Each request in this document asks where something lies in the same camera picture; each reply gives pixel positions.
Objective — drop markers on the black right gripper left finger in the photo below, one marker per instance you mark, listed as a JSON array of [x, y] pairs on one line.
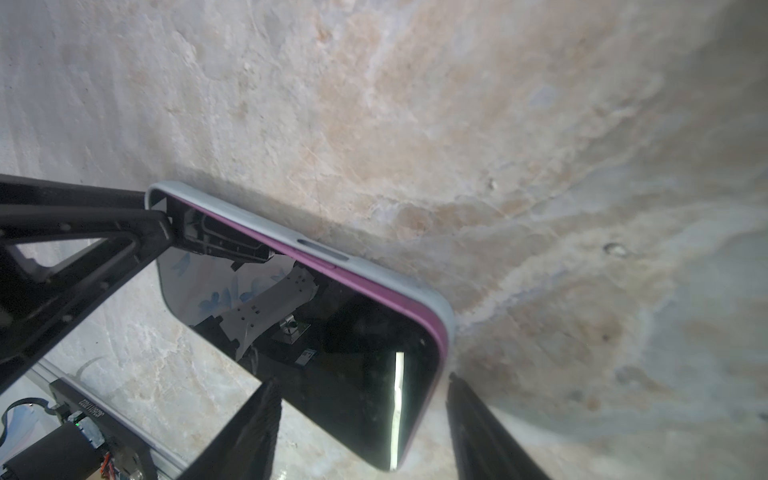
[[245, 447]]

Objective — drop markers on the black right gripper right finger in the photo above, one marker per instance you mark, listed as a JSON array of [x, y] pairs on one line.
[[482, 446]]

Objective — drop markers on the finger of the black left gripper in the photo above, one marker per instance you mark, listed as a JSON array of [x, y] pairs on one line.
[[17, 190], [41, 305]]

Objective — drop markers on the pink edged phone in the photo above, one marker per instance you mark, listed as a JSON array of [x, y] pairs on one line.
[[356, 359]]

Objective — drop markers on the light blue phone case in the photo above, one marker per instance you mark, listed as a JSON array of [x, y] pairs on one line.
[[360, 264]]

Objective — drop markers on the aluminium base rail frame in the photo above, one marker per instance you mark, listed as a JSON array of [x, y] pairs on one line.
[[169, 465]]

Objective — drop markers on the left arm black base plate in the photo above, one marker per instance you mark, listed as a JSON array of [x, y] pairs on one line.
[[129, 455]]

